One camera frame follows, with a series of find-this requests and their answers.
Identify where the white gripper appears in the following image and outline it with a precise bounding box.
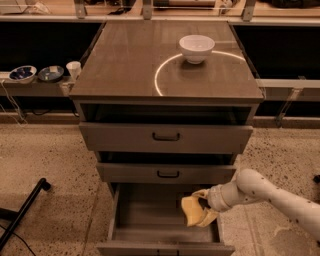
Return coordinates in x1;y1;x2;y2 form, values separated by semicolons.
192;183;234;227

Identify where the yellow sponge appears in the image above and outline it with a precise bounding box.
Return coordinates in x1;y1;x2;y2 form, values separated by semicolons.
181;196;204;227

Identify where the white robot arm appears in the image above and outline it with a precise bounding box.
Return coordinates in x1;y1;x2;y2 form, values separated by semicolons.
187;169;320;241

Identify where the bottom grey drawer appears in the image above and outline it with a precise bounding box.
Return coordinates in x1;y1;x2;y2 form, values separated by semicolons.
97;183;235;256

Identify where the grey drawer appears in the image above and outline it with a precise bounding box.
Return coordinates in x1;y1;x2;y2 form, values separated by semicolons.
96;163;235;184
80;122;253;154
97;183;235;256

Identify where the middle grey drawer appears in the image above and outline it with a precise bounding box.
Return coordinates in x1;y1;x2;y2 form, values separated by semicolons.
96;163;235;184

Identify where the grey three-drawer cabinet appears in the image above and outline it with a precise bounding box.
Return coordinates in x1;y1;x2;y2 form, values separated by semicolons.
69;19;265;256

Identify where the top grey drawer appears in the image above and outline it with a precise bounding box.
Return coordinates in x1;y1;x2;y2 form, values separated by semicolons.
80;122;253;154

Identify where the white bowl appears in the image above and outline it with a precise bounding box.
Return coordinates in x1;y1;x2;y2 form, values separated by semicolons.
179;35;215;64

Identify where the low side shelf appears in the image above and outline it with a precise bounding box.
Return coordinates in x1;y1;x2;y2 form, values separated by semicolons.
0;72;74;97

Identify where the white paper cup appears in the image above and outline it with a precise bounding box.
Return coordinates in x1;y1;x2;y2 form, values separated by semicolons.
66;61;82;80

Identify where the black stand leg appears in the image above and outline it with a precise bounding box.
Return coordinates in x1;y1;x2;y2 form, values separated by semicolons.
0;178;51;251

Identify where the dark blue plate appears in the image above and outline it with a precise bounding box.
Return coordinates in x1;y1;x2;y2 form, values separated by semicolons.
38;65;64;83

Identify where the blue patterned bowl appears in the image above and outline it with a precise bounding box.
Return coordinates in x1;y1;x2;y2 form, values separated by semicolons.
9;65;37;84

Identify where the black drawer handle middle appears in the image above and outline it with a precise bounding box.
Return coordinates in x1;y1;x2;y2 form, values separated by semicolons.
157;170;180;179

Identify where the black drawer handle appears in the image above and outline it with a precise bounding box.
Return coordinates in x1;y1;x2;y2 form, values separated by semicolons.
152;132;180;142
157;170;180;179

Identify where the black drawer handle top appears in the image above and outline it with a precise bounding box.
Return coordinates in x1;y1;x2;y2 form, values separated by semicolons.
152;132;180;142

